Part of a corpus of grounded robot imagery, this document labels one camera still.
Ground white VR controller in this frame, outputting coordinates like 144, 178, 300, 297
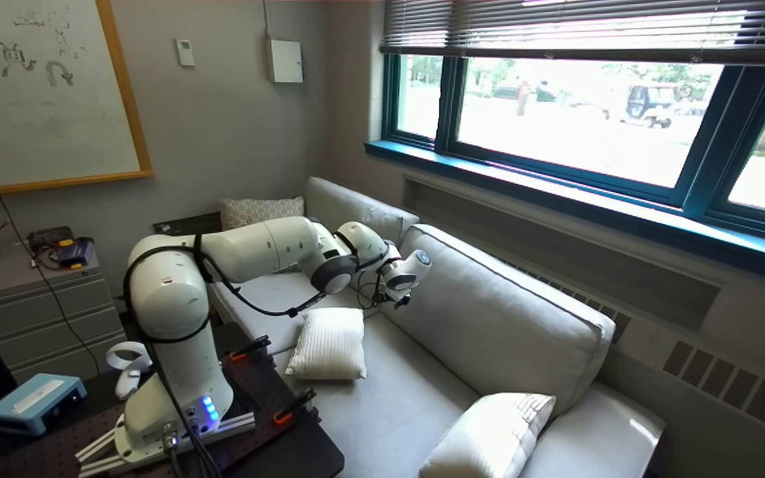
102, 341, 156, 402

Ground black orange clamp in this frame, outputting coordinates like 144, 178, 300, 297
221, 333, 274, 367
271, 386, 319, 432

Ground white wall thermostat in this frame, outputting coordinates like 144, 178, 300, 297
172, 37, 198, 71

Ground grey aluminium base rail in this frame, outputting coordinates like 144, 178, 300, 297
75, 409, 258, 472

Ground wood framed whiteboard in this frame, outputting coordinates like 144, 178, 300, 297
0, 0, 154, 203

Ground grey fabric sofa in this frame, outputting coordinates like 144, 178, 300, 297
207, 172, 668, 478

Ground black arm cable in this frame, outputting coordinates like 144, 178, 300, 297
122, 231, 377, 347

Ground small cream pleated pillow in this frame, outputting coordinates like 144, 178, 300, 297
283, 305, 369, 382
417, 390, 559, 478

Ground black robot table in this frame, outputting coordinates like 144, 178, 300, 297
0, 330, 347, 478

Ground grey sofa seat cushion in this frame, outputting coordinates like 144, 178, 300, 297
213, 268, 367, 354
306, 308, 537, 478

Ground black and orange device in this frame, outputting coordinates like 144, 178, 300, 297
24, 223, 101, 274

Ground dark window blinds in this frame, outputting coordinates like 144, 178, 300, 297
380, 0, 765, 67

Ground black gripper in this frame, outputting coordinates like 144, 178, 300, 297
377, 261, 413, 310

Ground white wall box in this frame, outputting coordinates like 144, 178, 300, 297
267, 35, 307, 87

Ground wide teal framed window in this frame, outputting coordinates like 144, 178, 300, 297
363, 49, 765, 268

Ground wall heater vent grille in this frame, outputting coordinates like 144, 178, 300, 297
658, 336, 765, 446

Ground blue and white box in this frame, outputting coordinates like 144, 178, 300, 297
0, 370, 91, 439

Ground white drawer cabinet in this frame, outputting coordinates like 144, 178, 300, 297
0, 251, 128, 382

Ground grey sofa back cushion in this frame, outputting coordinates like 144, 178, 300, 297
300, 175, 420, 261
380, 221, 619, 435

